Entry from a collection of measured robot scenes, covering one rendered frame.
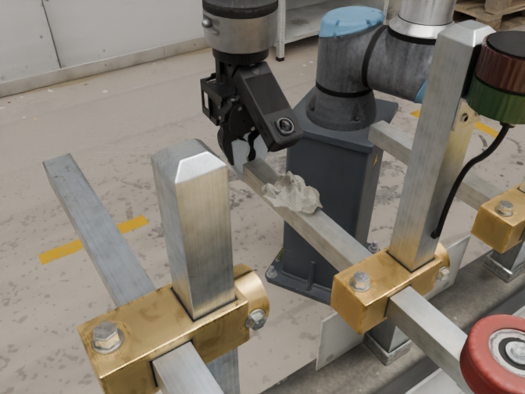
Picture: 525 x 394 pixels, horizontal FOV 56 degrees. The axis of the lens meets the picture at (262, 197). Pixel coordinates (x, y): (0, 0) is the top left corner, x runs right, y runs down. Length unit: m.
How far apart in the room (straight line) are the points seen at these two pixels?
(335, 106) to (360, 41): 0.18
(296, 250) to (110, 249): 1.17
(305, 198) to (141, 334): 0.32
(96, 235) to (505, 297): 0.59
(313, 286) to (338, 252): 1.08
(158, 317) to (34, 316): 1.38
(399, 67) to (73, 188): 0.82
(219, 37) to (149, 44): 2.63
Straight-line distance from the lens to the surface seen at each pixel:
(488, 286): 0.81
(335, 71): 1.24
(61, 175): 0.55
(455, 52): 0.43
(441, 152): 0.46
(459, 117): 0.44
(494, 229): 0.70
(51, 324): 1.70
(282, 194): 0.62
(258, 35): 0.59
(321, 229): 0.59
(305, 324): 1.57
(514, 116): 0.40
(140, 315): 0.38
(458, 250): 0.73
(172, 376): 0.36
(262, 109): 0.60
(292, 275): 1.66
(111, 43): 3.13
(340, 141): 1.26
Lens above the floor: 1.26
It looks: 39 degrees down
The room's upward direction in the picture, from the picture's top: straight up
